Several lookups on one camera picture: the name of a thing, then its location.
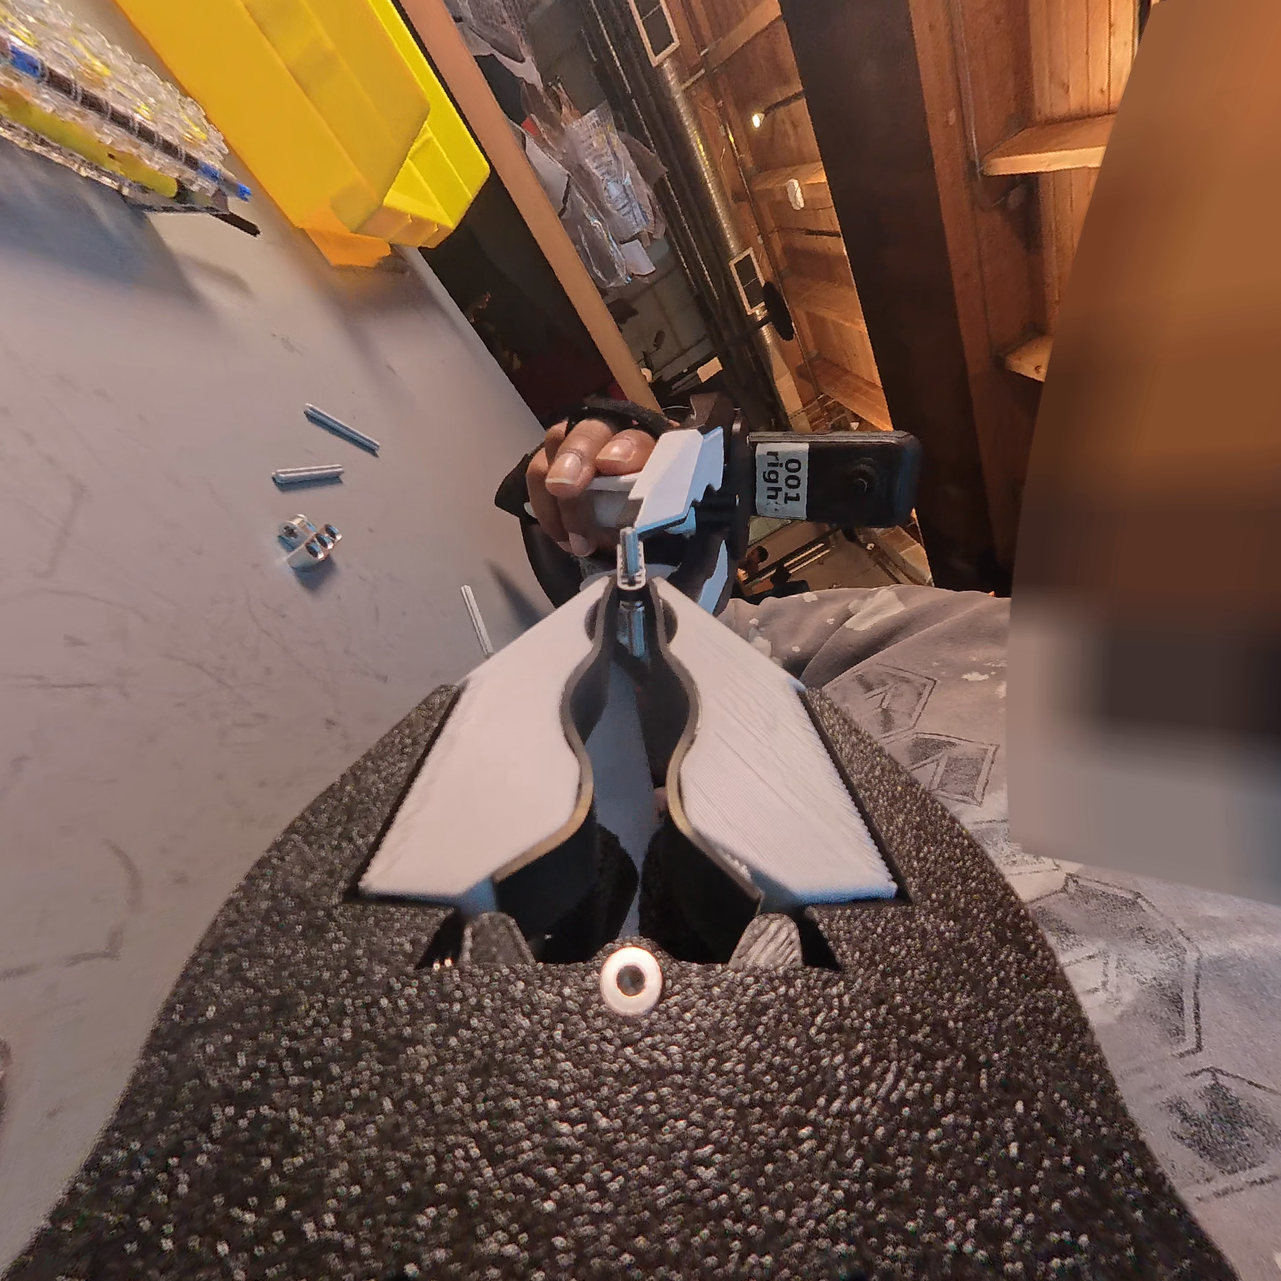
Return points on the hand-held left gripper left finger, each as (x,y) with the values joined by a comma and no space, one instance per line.
(481,800)

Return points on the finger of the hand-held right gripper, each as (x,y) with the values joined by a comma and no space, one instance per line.
(714,575)
(685,480)

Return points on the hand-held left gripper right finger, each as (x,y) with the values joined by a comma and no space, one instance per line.
(781,800)

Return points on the grey twin axle assembly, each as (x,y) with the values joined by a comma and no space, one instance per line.
(630,570)

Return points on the grey three-hole pin connector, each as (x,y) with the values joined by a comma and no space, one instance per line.
(301,552)

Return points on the grey desk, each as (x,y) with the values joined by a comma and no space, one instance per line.
(200,700)

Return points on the person's right hand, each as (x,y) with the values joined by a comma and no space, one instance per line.
(560,489)

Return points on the black round ceiling fixture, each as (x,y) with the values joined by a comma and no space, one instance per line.
(778,312)

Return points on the grey toy axle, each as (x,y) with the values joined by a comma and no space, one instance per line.
(309,475)
(476,620)
(342,428)

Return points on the white rectangular air vent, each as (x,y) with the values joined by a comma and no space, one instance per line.
(656,29)
(751,277)

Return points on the heap of clear plastic bags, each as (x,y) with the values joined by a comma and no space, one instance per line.
(601,180)

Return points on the yellow plastic parts bin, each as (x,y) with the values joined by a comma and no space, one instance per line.
(446,169)
(251,99)

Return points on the partly built toy model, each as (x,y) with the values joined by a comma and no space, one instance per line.
(100,99)

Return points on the metal ventilation duct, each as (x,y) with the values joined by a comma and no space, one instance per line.
(716,199)

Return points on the long wooden rail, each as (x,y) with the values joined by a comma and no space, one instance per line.
(521,199)

